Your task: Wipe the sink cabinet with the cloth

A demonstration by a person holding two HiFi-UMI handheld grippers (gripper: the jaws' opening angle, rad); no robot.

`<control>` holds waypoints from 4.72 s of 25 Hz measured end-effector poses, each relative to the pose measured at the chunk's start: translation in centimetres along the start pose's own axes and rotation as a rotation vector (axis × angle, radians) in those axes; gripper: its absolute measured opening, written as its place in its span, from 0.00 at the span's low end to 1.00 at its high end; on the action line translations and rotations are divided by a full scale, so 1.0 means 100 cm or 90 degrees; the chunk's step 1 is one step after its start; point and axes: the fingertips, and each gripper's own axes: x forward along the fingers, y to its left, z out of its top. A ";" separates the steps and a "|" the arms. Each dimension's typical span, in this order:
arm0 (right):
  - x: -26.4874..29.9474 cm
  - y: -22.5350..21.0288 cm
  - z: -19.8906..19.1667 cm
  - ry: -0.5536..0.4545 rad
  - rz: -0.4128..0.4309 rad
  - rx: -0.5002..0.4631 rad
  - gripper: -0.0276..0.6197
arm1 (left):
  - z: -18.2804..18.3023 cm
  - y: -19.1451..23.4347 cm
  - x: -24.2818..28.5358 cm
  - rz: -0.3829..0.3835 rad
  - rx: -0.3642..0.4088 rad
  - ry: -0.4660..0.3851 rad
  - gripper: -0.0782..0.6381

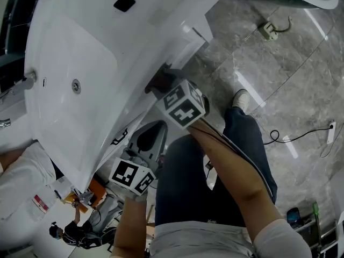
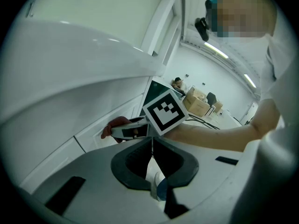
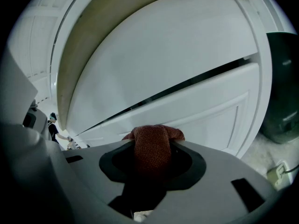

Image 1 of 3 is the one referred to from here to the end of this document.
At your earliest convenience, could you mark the person's leg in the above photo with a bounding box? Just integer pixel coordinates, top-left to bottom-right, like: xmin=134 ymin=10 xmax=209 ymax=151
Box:
xmin=154 ymin=134 xmax=229 ymax=228
xmin=222 ymin=107 xmax=278 ymax=205

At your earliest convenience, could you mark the dark device with blue screen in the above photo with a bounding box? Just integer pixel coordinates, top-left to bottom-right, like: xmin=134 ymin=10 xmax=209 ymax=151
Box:
xmin=286 ymin=207 xmax=302 ymax=230

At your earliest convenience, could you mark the adapter cable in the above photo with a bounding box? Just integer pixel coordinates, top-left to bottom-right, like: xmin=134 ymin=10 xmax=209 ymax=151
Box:
xmin=273 ymin=16 xmax=293 ymax=34

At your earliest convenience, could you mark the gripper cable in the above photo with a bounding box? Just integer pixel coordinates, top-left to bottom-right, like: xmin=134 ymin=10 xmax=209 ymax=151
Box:
xmin=200 ymin=117 xmax=277 ymax=205

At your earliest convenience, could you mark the green item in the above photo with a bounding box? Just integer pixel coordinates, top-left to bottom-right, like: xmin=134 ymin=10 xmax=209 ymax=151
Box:
xmin=311 ymin=202 xmax=323 ymax=227

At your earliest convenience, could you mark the person's right leg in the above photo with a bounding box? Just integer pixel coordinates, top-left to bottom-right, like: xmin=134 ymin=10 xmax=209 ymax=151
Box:
xmin=222 ymin=107 xmax=278 ymax=205

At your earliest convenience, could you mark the chrome sink drain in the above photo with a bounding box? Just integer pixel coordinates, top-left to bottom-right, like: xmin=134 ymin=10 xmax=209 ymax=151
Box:
xmin=71 ymin=78 xmax=82 ymax=95

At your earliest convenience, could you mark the small black object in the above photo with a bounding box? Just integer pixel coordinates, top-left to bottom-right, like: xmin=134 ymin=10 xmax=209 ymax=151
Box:
xmin=113 ymin=0 xmax=137 ymax=13

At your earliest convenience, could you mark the orange box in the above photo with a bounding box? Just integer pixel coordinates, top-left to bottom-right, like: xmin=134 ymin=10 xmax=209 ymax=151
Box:
xmin=66 ymin=177 xmax=108 ymax=214

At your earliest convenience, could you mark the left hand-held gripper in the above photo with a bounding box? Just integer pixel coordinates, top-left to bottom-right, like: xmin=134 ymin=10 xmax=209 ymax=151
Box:
xmin=109 ymin=121 xmax=169 ymax=196

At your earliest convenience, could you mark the person's left hand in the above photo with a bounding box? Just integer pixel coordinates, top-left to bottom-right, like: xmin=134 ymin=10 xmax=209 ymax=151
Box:
xmin=125 ymin=188 xmax=148 ymax=203

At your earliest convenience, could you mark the black power cable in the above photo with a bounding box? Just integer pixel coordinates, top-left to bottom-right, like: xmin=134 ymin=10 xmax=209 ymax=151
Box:
xmin=263 ymin=126 xmax=333 ymax=146

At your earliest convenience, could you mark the person's right shoe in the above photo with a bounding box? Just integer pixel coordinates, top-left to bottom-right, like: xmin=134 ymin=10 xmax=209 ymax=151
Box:
xmin=231 ymin=88 xmax=250 ymax=113

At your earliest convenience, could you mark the white bag with red label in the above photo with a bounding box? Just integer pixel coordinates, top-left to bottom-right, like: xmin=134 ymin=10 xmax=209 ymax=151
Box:
xmin=23 ymin=185 xmax=58 ymax=223

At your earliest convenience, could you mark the white panelled cabinet door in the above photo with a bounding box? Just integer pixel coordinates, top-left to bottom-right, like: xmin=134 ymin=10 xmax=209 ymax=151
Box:
xmin=88 ymin=17 xmax=213 ymax=193

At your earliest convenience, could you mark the beige adapter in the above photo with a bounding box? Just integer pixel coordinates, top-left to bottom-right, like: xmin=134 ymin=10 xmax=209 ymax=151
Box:
xmin=259 ymin=20 xmax=279 ymax=41

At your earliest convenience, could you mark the person's left forearm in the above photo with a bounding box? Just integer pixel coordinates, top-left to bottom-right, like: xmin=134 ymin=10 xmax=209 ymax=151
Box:
xmin=110 ymin=196 xmax=149 ymax=258

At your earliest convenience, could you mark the chrome faucet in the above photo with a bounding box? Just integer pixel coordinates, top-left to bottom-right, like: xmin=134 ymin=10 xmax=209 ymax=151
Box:
xmin=0 ymin=70 xmax=38 ymax=131

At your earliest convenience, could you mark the metal rack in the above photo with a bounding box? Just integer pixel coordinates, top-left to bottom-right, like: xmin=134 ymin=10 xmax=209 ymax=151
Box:
xmin=295 ymin=211 xmax=344 ymax=258

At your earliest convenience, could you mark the person's right forearm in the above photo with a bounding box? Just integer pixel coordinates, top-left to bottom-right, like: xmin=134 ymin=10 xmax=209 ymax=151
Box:
xmin=187 ymin=118 xmax=279 ymax=243

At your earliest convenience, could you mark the brown cloth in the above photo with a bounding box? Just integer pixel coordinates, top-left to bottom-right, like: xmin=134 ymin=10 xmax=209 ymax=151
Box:
xmin=145 ymin=62 xmax=175 ymax=94

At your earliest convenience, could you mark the person's white shirt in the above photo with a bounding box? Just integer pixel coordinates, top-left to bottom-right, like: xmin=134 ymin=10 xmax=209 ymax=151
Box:
xmin=149 ymin=218 xmax=314 ymax=258

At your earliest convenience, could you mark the person's left leg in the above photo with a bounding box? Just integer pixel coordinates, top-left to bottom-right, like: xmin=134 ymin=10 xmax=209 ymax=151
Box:
xmin=154 ymin=134 xmax=229 ymax=228

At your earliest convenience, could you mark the white power strip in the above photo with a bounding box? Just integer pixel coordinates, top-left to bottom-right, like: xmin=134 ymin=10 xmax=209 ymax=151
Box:
xmin=326 ymin=119 xmax=337 ymax=145

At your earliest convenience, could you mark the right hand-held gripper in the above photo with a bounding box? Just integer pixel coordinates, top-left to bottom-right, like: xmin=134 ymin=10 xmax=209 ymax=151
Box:
xmin=155 ymin=69 xmax=210 ymax=130

